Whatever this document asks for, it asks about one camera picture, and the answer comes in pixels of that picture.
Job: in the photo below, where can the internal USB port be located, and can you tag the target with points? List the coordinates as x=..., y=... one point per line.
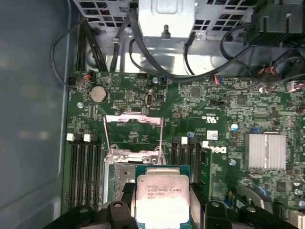
x=150, y=99

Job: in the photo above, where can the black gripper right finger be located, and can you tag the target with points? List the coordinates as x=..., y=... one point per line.
x=219, y=214

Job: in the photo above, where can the RAM slot with white latches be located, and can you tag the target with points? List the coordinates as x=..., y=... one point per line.
x=75, y=171
x=184, y=152
x=199, y=164
x=90, y=171

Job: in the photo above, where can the metal socket cover frame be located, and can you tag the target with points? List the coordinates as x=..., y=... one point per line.
x=133, y=119

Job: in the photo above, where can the green motherboard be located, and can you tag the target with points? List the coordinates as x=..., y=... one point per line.
x=214, y=107

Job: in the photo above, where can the metal drive cage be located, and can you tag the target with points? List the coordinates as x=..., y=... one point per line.
x=166, y=14

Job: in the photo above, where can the silver coin cell battery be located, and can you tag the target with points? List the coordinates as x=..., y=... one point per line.
x=97, y=94

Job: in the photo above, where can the silver finned chipset heatsink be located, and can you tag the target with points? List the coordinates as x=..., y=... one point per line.
x=264, y=151

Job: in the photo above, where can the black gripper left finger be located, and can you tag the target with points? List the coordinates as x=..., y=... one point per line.
x=119, y=214

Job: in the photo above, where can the silver topped green CPU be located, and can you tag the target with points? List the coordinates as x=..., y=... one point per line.
x=162, y=190

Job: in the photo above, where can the black plastic fan housing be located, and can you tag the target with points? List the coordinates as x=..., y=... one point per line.
x=274, y=23

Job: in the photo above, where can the CPU socket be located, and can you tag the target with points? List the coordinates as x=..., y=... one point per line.
x=119, y=181

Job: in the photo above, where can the black grey PC case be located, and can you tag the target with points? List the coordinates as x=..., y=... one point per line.
x=28, y=119

